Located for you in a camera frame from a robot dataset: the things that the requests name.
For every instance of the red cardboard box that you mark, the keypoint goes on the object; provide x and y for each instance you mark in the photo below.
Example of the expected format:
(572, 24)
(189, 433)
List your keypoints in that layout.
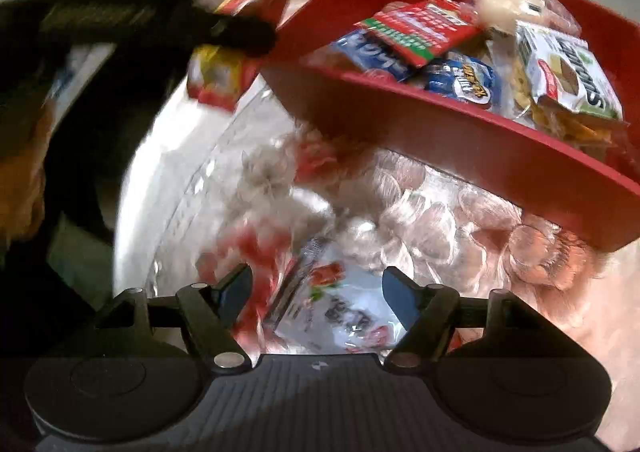
(450, 157)

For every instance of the yellow waffle packet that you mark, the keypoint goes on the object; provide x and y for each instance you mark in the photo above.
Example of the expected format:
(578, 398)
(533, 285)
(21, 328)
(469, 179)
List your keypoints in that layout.
(565, 128)

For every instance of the red green snack packet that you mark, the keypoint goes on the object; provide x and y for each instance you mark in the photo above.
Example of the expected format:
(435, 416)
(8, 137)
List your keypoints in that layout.
(425, 30)

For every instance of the white red fruit packet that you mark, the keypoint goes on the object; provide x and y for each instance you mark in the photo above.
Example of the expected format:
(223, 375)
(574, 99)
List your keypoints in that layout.
(340, 302)

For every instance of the red yellow snack packet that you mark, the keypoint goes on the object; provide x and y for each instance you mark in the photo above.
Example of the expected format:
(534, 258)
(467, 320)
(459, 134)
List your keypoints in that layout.
(220, 77)

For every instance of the person's left forearm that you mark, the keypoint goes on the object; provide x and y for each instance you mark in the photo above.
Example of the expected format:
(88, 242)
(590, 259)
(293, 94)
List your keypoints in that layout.
(20, 182)

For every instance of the blue candy packet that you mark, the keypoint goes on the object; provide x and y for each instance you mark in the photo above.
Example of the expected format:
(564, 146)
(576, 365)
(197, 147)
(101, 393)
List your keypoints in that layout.
(460, 82)

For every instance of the small red packet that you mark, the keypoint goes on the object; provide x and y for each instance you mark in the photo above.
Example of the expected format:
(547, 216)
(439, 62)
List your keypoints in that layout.
(245, 252)

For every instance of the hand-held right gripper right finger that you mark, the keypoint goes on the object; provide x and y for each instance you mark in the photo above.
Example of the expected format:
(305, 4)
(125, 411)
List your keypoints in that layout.
(400, 294)

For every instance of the blue white script packet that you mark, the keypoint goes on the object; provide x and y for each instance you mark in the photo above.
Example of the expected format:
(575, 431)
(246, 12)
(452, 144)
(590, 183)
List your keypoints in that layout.
(365, 52)

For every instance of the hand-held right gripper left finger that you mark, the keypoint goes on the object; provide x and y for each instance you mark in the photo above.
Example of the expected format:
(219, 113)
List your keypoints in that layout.
(235, 289)

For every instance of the white bun packet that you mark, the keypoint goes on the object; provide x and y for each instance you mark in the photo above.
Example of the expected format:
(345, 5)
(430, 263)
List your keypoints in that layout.
(505, 0)

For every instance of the green white wafer packet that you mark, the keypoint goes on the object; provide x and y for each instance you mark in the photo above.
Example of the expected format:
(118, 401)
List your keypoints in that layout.
(570, 72)

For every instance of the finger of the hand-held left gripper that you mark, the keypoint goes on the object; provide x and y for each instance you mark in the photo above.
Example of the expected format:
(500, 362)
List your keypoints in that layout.
(247, 36)

